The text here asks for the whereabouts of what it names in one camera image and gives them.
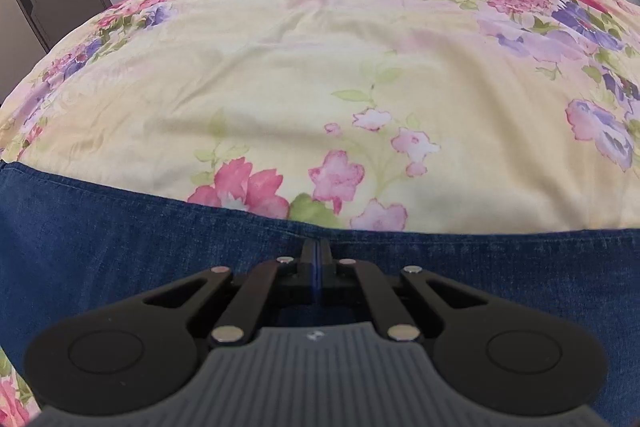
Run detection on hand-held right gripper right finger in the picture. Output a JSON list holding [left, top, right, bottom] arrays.
[[316, 240, 489, 343]]

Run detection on floral yellow blanket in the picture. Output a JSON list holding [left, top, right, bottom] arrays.
[[0, 0, 640, 427]]

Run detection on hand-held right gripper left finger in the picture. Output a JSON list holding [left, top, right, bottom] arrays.
[[142, 240, 317, 346]]

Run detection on blue denim pants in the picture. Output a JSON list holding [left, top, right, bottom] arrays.
[[0, 161, 640, 427]]

